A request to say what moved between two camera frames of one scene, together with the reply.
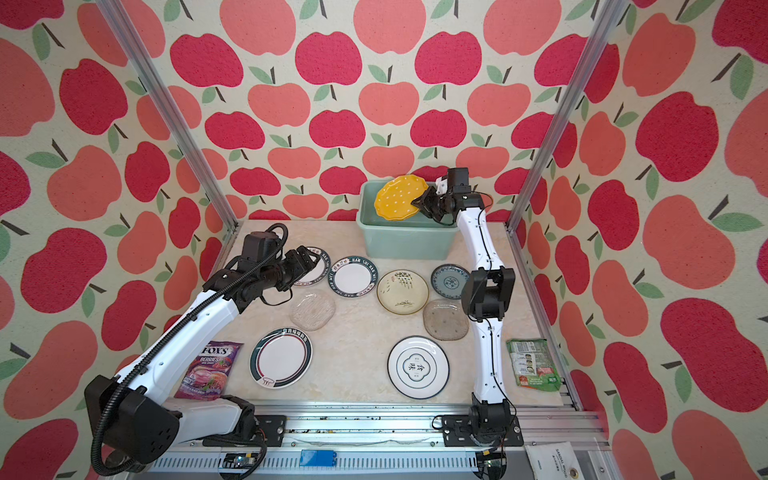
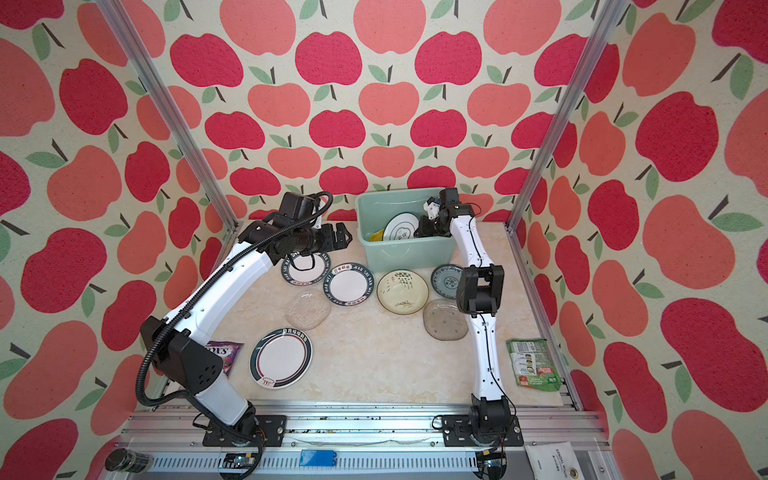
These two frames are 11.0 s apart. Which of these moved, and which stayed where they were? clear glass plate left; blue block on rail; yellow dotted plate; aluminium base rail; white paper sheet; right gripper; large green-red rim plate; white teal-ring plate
Moved: right gripper; white teal-ring plate; yellow dotted plate
Stayed: aluminium base rail; blue block on rail; large green-red rim plate; clear glass plate left; white paper sheet
